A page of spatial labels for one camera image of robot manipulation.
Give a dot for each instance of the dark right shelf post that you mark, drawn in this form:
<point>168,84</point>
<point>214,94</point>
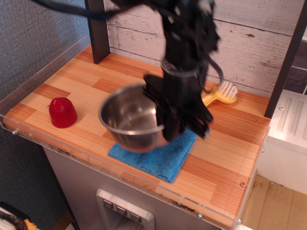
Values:
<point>287,62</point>

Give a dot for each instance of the dark left shelf post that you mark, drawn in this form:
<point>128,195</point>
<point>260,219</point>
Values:
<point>98,32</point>

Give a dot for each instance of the red plastic cup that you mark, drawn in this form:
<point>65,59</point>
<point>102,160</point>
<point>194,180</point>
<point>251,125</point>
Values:
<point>62,112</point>

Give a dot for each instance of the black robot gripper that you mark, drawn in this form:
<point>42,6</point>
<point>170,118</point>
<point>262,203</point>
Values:
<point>178,103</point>

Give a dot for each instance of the dark shelf post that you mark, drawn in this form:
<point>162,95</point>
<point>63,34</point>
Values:
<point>98,32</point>
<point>287,62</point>

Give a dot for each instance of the silver metal bowl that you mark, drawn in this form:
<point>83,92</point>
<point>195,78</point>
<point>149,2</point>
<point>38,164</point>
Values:
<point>130,116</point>

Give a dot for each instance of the blue folded towel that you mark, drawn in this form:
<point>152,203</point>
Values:
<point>163,163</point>

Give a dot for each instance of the yellow dish brush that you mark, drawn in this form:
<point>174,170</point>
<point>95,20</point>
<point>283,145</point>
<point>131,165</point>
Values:
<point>225,93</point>

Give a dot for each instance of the white toy sink unit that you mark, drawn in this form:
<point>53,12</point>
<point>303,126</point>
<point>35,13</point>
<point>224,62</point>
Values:
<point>283,159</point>

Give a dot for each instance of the grey toy fridge cabinet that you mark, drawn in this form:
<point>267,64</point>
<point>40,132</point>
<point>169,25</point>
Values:
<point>79,184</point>

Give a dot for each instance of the silver dispenser panel with buttons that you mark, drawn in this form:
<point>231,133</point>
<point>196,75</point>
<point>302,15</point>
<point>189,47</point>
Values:
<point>120,214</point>

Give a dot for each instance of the yellow and black plush toy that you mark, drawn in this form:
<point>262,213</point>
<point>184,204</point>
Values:
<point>9,221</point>

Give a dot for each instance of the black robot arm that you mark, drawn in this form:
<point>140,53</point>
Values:
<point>191,36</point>

